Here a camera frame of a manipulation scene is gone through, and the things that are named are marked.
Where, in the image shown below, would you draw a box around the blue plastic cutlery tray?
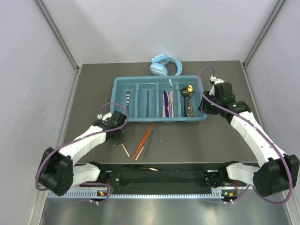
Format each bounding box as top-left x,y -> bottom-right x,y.
110,75 -> 207,122

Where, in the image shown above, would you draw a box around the light blue headphones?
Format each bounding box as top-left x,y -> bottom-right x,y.
150,53 -> 183,76

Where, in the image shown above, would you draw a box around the patterned fork in tray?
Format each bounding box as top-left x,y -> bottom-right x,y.
126,91 -> 131,112

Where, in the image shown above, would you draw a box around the silver grey knife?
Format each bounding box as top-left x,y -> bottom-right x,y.
121,165 -> 162,172

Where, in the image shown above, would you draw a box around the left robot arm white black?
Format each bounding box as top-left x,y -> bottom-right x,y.
36,111 -> 127,196

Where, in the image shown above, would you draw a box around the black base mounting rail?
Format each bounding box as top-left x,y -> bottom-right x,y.
79,163 -> 235,195

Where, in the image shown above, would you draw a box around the orange chopstick long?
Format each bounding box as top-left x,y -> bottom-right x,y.
137,122 -> 155,150

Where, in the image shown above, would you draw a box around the dark blue utensil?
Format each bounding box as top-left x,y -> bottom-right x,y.
164,90 -> 173,118

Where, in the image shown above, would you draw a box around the slotted cable duct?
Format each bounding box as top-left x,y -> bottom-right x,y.
46,188 -> 237,200

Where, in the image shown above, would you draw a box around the gold spoon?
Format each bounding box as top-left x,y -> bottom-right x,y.
187,84 -> 195,117

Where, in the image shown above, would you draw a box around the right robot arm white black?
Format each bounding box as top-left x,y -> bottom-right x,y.
199,76 -> 300,197

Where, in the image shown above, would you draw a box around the pink knife in tray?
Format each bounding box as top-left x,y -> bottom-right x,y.
162,94 -> 166,118

